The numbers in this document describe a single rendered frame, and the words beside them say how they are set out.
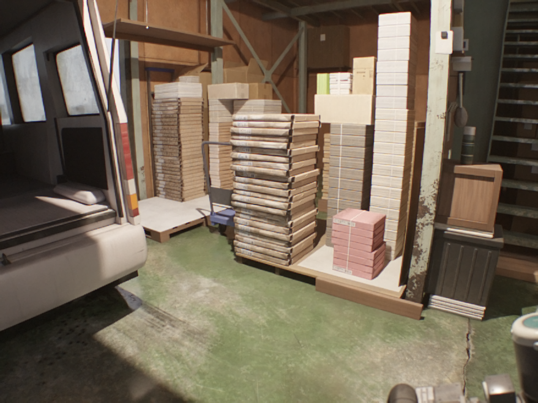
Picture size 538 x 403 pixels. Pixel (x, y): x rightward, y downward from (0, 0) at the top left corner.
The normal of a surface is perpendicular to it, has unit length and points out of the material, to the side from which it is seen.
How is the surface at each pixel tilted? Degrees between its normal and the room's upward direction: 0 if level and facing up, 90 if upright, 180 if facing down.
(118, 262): 90
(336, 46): 90
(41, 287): 88
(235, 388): 0
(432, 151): 90
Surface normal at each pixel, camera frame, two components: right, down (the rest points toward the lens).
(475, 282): -0.57, 0.22
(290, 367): 0.00, -0.97
